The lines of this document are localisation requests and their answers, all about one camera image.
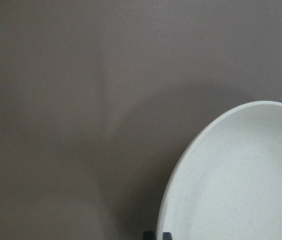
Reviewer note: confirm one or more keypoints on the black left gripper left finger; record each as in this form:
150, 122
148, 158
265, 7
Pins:
148, 235

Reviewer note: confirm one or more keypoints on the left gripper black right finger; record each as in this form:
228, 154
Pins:
167, 236

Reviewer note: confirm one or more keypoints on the white round plate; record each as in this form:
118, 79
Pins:
227, 185

